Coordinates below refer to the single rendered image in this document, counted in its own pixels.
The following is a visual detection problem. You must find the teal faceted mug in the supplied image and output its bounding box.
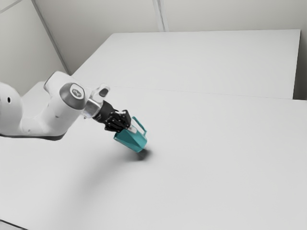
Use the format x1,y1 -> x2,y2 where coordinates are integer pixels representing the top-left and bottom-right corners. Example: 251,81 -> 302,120
113,116 -> 148,153

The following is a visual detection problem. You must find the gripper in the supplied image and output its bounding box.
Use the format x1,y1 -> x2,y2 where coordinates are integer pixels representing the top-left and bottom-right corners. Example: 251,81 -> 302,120
95,101 -> 138,134

